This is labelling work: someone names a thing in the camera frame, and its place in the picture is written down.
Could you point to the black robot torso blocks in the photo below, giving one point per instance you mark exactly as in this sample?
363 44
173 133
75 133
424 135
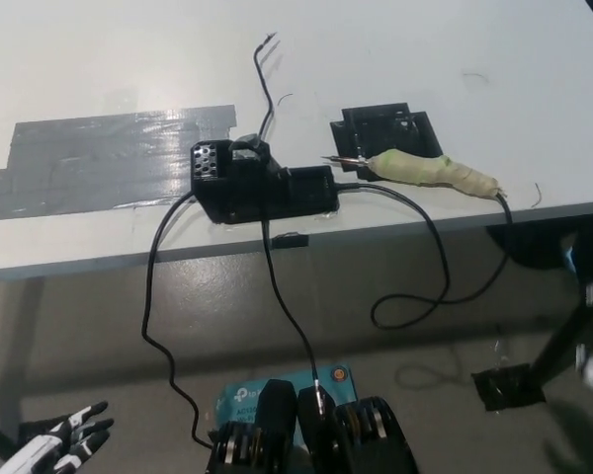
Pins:
277 419

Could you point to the black soldering station base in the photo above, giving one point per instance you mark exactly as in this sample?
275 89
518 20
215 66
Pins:
257 192

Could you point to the tape-wrapped soldering iron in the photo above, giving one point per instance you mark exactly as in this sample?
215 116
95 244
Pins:
425 168

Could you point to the teal tp-link box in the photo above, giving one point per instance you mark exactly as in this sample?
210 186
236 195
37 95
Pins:
237 397

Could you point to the grey duct tape patch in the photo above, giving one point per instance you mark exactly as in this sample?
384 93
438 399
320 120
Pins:
104 158

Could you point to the black floor tape patch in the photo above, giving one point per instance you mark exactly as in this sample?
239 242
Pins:
504 390

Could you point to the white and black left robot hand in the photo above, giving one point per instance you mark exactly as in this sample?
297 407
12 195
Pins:
49 442

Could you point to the black square printed holder plate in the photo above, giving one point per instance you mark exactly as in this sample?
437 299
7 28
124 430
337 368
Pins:
385 128

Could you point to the small black tape strip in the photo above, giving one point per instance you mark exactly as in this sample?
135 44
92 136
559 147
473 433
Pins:
290 241

